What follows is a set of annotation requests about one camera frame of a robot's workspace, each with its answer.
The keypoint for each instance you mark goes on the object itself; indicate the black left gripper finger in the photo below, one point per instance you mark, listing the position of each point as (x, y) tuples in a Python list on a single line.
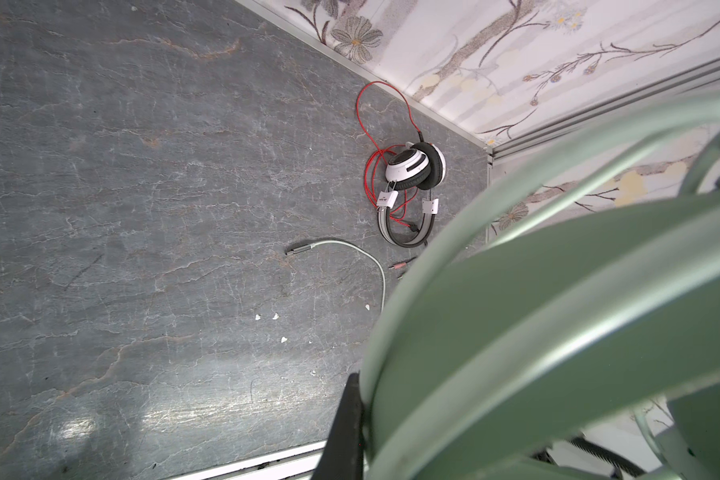
[(343, 456)]

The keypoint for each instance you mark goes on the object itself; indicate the mint green headphones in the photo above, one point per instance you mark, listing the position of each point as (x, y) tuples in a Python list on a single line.
[(475, 364)]

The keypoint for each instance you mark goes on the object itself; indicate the white black headphones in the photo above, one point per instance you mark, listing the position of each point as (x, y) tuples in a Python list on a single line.
[(421, 165)]

